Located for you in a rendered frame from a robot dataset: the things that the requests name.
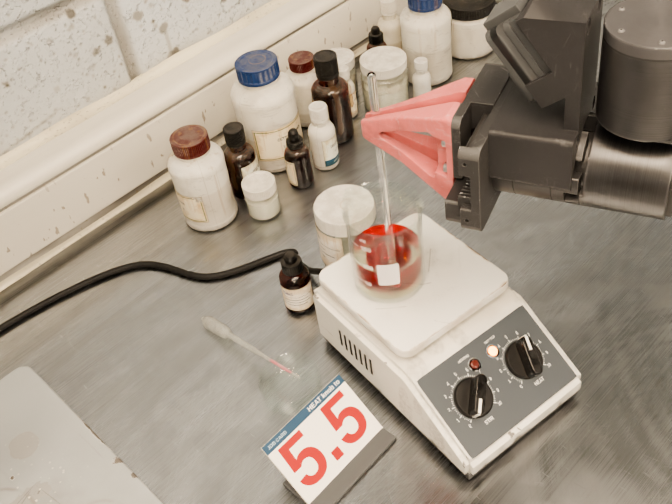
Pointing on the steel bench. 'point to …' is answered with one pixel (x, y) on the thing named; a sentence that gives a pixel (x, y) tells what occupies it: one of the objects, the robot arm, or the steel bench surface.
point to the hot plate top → (449, 294)
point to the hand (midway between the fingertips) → (375, 126)
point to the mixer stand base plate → (56, 451)
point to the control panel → (525, 403)
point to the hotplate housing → (365, 342)
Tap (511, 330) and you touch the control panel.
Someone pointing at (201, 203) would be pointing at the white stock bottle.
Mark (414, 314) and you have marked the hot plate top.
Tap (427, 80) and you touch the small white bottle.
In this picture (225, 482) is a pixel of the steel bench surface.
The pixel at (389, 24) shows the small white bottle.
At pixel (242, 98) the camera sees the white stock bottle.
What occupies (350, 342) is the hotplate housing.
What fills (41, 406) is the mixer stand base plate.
